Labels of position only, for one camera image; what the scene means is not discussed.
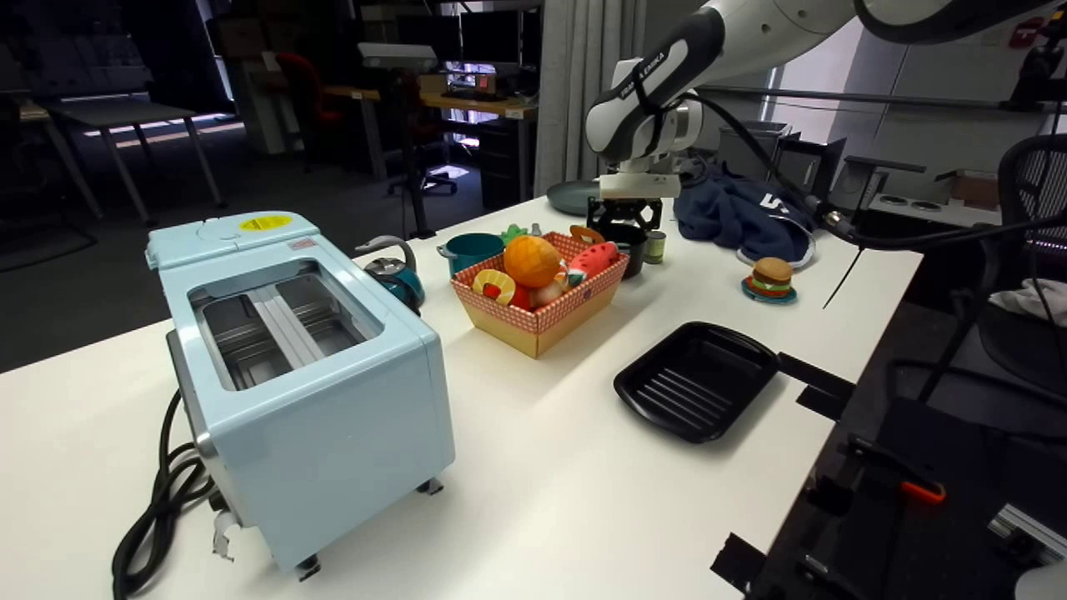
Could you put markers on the white curtain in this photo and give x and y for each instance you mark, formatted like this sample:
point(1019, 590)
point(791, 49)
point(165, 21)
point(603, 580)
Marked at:
point(571, 88)

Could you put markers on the toy burger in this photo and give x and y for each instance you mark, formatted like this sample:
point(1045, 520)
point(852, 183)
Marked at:
point(771, 273)

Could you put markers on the black robot stand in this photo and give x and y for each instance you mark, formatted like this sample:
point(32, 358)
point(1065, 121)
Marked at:
point(889, 546)

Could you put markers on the white cloth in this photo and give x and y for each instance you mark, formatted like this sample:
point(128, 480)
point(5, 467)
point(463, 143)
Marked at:
point(1035, 300)

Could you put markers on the light blue toaster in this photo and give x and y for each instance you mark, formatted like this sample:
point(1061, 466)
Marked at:
point(334, 443)

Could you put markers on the small tin can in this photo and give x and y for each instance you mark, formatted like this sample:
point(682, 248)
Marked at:
point(656, 248)

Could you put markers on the metal frame table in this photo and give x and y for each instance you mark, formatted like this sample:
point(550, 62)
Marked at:
point(134, 118)

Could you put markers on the black pot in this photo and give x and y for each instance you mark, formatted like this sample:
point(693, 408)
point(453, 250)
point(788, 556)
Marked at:
point(631, 265)

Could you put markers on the wooden desk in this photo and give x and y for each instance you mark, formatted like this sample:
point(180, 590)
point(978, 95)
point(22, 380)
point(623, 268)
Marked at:
point(479, 107)

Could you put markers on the black table clamp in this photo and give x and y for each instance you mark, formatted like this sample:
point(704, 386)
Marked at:
point(734, 562)
point(819, 386)

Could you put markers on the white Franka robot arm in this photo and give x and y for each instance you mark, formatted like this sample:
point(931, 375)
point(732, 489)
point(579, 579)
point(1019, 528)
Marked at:
point(753, 29)

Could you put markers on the wooden basket of fruit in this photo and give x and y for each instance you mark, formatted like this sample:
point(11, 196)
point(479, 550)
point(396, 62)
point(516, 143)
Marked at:
point(543, 329)

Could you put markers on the orange fruit plush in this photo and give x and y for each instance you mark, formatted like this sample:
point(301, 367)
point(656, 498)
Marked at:
point(531, 262)

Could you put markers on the green leafy plush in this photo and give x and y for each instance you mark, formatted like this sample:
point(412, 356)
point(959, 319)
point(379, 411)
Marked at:
point(510, 235)

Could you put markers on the teal toy kettle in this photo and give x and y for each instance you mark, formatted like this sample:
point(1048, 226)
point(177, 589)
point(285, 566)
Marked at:
point(400, 286)

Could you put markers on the teal bowl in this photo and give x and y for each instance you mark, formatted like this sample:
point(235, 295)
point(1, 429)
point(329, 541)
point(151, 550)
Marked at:
point(471, 250)

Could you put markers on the dark blue cloth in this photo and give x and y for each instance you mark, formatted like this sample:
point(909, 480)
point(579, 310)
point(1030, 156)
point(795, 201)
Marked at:
point(734, 217)

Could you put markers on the red round plush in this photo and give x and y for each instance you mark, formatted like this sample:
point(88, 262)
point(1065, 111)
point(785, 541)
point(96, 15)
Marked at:
point(521, 297)

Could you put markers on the black grill tray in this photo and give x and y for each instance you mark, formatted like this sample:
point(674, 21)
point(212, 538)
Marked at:
point(693, 386)

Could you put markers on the red spotted long plush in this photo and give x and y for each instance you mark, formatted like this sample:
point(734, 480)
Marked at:
point(593, 258)

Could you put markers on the teal saucer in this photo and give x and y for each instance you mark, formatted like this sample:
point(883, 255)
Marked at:
point(776, 297)

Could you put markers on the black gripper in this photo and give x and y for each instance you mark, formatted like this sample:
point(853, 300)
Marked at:
point(623, 212)

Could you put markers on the yellow fruit slice plush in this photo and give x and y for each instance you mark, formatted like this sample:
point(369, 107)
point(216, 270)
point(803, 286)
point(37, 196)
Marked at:
point(493, 287)

